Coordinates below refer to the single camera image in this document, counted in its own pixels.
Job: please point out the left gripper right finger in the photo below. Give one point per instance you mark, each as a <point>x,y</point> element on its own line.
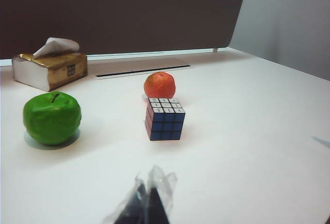
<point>156,208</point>

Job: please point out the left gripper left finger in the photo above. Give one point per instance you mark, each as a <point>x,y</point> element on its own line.
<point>134,208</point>

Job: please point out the orange fruit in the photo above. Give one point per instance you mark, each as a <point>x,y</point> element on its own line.
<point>159,85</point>

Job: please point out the Rubik's cube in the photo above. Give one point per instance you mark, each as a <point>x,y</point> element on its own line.
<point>165,126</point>

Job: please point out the green apple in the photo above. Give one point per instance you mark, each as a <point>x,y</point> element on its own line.
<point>51,121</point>

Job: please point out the gold tissue box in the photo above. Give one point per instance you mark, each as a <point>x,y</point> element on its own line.
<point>62,70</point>

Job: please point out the white tissue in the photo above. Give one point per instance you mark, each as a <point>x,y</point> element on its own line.
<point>55,45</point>

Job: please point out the wide brown desk partition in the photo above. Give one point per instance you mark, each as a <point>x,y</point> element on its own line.
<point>129,15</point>

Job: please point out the white partition bracket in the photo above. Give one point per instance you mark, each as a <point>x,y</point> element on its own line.
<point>214,50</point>

